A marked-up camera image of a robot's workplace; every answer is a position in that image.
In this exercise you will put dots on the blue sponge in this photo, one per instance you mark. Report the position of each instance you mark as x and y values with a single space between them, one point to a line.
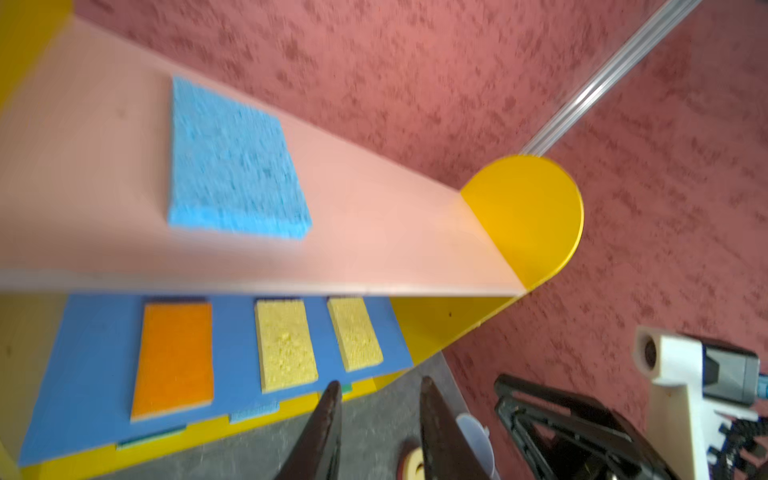
253 411
231 170

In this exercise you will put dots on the yellow shelf pink blue boards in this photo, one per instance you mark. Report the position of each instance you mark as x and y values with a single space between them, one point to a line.
85 179

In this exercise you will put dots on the dark green scrub sponge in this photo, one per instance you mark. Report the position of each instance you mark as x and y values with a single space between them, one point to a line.
149 438

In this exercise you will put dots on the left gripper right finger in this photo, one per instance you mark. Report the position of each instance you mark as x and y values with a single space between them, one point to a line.
446 452

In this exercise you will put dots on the right aluminium corner post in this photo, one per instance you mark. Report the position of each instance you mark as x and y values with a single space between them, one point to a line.
655 29

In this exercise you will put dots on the grey plastic cup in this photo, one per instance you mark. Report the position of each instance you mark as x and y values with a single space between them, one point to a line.
478 439

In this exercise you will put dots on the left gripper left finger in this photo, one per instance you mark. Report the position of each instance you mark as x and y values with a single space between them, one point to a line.
316 454

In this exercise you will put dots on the orange sponge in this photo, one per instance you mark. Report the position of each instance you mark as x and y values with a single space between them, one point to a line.
175 366

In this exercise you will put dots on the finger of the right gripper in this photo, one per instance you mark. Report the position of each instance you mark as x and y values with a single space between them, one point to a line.
564 435

